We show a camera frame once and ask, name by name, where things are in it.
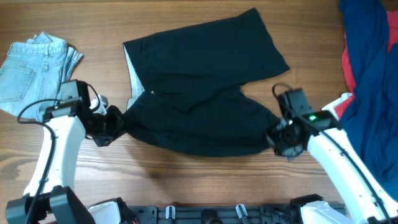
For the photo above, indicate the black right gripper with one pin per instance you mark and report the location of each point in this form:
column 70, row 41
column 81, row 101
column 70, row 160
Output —
column 280, row 137

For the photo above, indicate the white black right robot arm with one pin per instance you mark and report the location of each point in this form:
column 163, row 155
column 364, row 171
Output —
column 323, row 137

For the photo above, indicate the blue garment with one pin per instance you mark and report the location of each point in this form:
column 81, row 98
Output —
column 370, row 121

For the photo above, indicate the folded light blue jeans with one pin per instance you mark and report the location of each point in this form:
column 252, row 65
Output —
column 32, row 74

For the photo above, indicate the black shorts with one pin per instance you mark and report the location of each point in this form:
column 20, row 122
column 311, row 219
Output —
column 188, row 87

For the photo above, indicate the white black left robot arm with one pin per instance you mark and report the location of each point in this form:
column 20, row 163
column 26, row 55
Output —
column 73, row 118

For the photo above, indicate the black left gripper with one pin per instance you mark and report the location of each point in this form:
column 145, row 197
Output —
column 109, row 125

